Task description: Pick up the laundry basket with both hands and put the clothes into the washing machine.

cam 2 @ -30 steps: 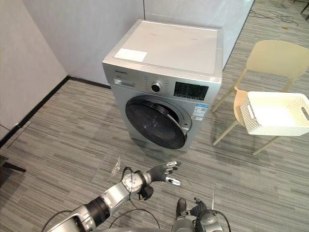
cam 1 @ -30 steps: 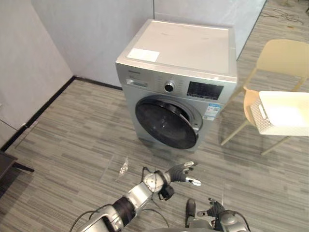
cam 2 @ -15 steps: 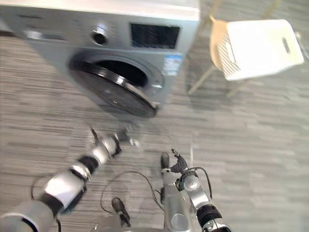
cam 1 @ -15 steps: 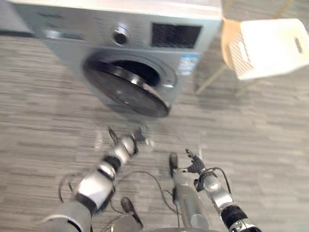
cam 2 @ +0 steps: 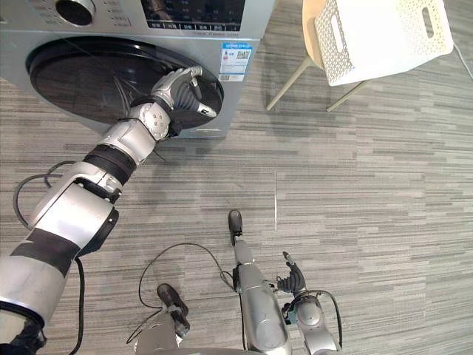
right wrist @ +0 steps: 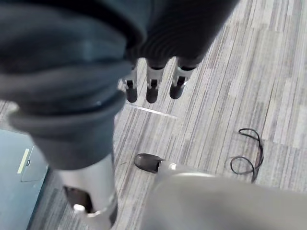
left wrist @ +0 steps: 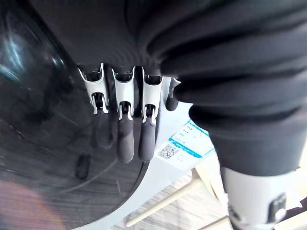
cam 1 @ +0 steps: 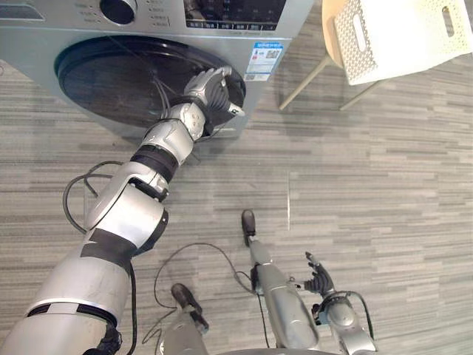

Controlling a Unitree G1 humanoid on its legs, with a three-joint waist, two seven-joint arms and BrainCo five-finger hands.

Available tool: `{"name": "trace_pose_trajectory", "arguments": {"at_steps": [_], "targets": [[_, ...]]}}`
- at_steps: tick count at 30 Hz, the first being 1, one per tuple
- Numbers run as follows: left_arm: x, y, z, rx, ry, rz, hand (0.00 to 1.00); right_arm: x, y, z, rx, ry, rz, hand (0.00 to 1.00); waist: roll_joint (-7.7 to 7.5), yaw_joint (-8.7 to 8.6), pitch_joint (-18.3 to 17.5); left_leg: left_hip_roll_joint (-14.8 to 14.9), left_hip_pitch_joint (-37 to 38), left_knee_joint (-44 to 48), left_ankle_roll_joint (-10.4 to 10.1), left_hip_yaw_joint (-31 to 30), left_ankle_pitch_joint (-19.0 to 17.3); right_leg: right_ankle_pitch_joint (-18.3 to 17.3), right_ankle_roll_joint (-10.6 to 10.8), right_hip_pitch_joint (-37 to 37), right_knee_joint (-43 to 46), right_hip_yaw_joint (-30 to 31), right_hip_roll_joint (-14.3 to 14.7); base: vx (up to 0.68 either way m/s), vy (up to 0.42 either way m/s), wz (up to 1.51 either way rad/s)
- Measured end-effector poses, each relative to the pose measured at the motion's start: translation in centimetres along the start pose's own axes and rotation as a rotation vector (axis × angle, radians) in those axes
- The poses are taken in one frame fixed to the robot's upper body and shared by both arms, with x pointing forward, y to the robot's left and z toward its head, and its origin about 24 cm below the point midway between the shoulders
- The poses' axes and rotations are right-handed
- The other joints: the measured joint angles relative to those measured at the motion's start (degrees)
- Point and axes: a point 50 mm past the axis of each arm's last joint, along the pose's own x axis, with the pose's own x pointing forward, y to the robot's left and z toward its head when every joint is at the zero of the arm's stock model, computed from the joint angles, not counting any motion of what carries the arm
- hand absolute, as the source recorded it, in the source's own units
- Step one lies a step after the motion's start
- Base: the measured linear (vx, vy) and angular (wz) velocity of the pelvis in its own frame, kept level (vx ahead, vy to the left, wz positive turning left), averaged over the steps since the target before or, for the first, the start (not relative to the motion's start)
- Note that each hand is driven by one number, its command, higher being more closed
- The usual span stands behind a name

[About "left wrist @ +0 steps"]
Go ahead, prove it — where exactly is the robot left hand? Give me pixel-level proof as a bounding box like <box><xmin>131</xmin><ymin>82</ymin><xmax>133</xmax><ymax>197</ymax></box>
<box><xmin>30</xmin><ymin>0</ymin><xmax>307</xmax><ymax>230</ymax></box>

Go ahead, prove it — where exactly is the dark round washing machine door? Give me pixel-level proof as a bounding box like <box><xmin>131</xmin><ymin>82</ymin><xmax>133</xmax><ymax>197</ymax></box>
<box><xmin>0</xmin><ymin>0</ymin><xmax>151</xmax><ymax>230</ymax></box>

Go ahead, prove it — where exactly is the blue and white label sticker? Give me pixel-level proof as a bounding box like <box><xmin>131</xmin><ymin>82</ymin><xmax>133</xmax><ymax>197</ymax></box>
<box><xmin>167</xmin><ymin>119</ymin><xmax>215</xmax><ymax>159</ymax></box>

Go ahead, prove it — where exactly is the white QR code sticker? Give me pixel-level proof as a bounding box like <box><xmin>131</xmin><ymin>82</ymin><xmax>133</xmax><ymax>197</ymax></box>
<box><xmin>157</xmin><ymin>143</ymin><xmax>192</xmax><ymax>170</ymax></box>

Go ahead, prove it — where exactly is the light wooden rack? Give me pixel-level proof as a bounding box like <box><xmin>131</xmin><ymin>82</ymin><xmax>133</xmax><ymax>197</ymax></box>
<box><xmin>125</xmin><ymin>165</ymin><xmax>232</xmax><ymax>228</ymax></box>

